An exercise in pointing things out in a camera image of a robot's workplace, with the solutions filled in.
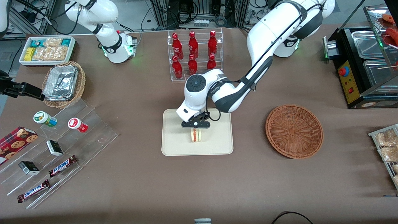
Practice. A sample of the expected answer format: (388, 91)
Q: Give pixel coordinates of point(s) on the tray of packaged snacks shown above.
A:
(373, 134)

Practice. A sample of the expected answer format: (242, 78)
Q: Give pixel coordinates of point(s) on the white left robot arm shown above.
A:
(267, 37)

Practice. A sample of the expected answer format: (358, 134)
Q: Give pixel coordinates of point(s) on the clear bag of pastries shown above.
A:
(396, 179)
(388, 154)
(395, 168)
(385, 138)

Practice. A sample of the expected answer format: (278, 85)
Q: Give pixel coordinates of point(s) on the white power strip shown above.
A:
(201, 23)

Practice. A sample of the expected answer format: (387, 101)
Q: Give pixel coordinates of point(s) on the clear bag of crackers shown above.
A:
(53, 42)
(49, 53)

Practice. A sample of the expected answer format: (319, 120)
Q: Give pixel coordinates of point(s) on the red chocolate cookie box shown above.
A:
(15, 143)

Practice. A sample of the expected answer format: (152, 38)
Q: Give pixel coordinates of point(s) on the aluminium frame shelf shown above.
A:
(31, 15)

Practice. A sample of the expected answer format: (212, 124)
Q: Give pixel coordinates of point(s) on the silver foil container stack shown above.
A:
(60, 82)

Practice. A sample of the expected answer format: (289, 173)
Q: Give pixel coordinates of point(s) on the metal equipment cabinet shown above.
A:
(199, 11)

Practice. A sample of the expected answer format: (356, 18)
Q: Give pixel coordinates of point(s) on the white rectangular snack bin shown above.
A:
(71, 51)

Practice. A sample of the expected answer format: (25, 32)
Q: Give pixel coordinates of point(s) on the cream plastic tray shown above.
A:
(217, 140)

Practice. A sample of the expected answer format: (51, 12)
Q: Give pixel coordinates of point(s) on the red cola bottle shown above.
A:
(211, 63)
(193, 46)
(192, 66)
(177, 69)
(212, 45)
(177, 46)

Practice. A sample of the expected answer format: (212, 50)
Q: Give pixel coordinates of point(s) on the black food warmer machine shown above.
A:
(348, 81)

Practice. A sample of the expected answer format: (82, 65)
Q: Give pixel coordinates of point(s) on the green lid snack cup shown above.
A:
(43, 118)

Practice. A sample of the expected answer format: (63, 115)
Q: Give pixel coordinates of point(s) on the small grey device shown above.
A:
(202, 221)

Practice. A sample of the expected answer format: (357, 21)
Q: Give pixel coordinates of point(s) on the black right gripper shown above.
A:
(15, 88)

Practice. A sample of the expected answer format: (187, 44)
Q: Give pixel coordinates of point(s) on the round brown wicker basket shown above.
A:
(293, 132)

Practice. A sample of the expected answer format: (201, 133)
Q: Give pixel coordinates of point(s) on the red lid snack cup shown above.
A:
(76, 124)

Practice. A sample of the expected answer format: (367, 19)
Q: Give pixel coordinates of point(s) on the triangular sandwich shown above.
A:
(196, 135)

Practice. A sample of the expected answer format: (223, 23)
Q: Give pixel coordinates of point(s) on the snickers chocolate bar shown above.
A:
(62, 166)
(33, 191)

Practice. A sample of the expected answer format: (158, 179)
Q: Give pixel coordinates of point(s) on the small black carton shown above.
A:
(28, 168)
(54, 148)

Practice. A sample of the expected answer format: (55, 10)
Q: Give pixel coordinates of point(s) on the clear acrylic bottle rack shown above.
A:
(174, 77)

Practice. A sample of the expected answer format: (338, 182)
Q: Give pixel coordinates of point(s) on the yellow snack packet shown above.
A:
(30, 54)

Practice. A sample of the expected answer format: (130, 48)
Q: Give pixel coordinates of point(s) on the teal snack packet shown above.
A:
(38, 43)
(66, 42)

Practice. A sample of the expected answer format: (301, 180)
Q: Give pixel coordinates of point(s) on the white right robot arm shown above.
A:
(107, 37)

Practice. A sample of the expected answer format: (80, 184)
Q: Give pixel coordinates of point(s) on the light wicker basket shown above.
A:
(80, 84)

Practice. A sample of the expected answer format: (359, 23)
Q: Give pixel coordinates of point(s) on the steel warmer pan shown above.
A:
(367, 43)
(377, 73)

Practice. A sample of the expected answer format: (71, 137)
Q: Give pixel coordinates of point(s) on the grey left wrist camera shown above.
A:
(196, 124)

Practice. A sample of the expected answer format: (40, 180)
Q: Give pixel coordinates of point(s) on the clear acrylic stepped display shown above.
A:
(93, 130)

